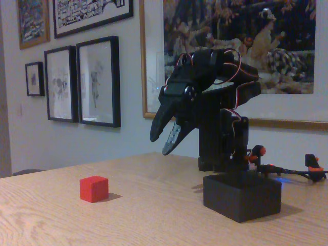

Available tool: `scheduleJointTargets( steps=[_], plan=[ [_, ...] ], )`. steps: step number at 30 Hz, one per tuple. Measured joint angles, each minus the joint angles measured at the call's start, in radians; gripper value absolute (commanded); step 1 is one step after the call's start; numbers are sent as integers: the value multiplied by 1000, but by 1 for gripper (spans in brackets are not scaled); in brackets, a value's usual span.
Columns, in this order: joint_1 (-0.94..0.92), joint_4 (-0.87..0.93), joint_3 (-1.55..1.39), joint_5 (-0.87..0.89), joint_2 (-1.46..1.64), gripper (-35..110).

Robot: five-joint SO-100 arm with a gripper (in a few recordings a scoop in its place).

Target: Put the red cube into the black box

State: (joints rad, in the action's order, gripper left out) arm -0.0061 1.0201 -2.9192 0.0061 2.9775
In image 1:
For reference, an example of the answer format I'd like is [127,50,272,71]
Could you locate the black-framed city drawing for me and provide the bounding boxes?
[52,0,134,39]

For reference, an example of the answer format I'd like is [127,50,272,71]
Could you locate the large gold-framed painting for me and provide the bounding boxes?
[139,0,328,132]

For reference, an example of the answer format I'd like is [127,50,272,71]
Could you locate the round-knob orange black clamp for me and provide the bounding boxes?
[246,145,267,165]

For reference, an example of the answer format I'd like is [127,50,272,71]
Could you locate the wood-framed colourful painting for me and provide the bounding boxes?
[15,0,51,50]

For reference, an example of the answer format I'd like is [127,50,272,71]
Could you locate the small black-framed picture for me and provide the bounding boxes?
[25,61,46,97]

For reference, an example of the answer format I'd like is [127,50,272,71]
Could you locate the black-framed figure sketch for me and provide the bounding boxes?
[76,35,121,128]

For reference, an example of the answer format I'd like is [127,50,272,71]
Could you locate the black box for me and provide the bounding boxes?
[202,171,282,223]

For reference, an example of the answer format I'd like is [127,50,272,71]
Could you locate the dark chair back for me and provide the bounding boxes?
[12,168,47,176]

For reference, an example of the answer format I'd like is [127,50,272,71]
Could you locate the flat-handle orange black clamp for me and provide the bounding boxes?
[304,153,328,182]

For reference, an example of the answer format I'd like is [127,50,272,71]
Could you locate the black-framed pale sketch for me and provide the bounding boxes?
[44,45,79,124]

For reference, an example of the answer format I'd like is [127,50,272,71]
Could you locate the red cube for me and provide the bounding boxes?
[79,175,109,203]

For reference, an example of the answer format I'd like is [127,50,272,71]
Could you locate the red white wrist servo wire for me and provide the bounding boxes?
[165,53,194,89]

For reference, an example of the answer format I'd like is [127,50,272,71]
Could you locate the red white elbow servo wire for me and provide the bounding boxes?
[220,48,243,124]

